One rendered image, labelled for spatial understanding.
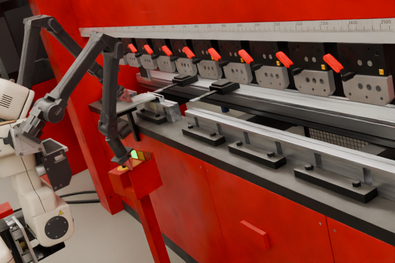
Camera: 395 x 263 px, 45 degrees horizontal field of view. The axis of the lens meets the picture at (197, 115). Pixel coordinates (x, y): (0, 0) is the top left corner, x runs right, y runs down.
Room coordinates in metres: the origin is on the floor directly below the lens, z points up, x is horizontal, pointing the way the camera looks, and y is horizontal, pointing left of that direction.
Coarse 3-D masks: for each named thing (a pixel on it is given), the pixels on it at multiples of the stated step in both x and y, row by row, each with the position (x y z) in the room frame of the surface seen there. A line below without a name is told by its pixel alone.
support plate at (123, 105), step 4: (136, 96) 2.64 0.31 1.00; (152, 96) 2.54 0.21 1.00; (140, 100) 2.52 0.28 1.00; (144, 100) 2.50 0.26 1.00; (148, 100) 2.50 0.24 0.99; (116, 104) 2.57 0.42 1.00; (120, 104) 2.55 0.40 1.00; (124, 104) 2.53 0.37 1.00; (128, 104) 2.50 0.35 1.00; (132, 104) 2.48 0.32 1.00; (136, 104) 2.47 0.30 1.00; (116, 108) 2.50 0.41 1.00; (120, 108) 2.47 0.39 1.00; (124, 108) 2.45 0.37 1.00; (128, 108) 2.44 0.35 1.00; (116, 112) 2.41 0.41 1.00; (120, 112) 2.42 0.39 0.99
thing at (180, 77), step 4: (176, 76) 2.72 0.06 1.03; (180, 76) 2.69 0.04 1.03; (184, 76) 2.66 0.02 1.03; (188, 76) 2.67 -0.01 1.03; (192, 76) 2.66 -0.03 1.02; (196, 76) 2.68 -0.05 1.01; (172, 80) 2.73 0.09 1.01; (176, 80) 2.68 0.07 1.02; (180, 80) 2.64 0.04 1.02; (184, 80) 2.64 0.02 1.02; (188, 80) 2.65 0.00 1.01; (192, 80) 2.66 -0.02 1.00; (196, 80) 2.67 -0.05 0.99; (172, 84) 2.68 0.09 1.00; (176, 84) 2.66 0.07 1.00; (180, 84) 2.64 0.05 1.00; (184, 84) 2.63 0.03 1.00; (188, 84) 2.65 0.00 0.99; (164, 88) 2.64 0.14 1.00; (168, 88) 2.64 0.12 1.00; (156, 92) 2.60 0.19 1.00
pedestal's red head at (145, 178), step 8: (136, 152) 2.23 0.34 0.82; (144, 152) 2.17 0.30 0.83; (152, 152) 2.13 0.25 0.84; (136, 160) 2.23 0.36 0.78; (144, 160) 2.19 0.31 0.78; (152, 160) 2.12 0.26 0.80; (128, 168) 2.15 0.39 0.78; (136, 168) 2.05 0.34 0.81; (144, 168) 2.08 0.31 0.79; (152, 168) 2.11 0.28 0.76; (112, 176) 2.15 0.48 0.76; (120, 176) 2.10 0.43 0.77; (128, 176) 2.13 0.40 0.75; (136, 176) 2.05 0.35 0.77; (144, 176) 2.07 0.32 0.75; (152, 176) 2.10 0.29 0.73; (112, 184) 2.17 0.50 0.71; (120, 184) 2.11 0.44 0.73; (128, 184) 2.12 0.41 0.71; (136, 184) 2.04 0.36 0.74; (144, 184) 2.06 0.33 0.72; (152, 184) 2.09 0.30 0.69; (160, 184) 2.12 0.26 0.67; (120, 192) 2.13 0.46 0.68; (128, 192) 2.07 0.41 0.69; (136, 192) 2.03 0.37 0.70; (144, 192) 2.05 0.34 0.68
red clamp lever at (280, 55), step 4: (280, 52) 1.42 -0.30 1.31; (276, 56) 1.42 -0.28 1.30; (280, 56) 1.41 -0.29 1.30; (284, 56) 1.41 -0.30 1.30; (280, 60) 1.41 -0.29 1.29; (284, 60) 1.40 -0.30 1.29; (288, 60) 1.39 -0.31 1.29; (284, 64) 1.39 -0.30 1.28; (288, 64) 1.38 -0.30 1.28; (292, 64) 1.39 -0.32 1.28; (292, 68) 1.38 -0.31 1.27; (296, 68) 1.38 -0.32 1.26; (300, 68) 1.38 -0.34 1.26; (292, 72) 1.36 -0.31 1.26; (296, 72) 1.36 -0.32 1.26; (300, 72) 1.37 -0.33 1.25
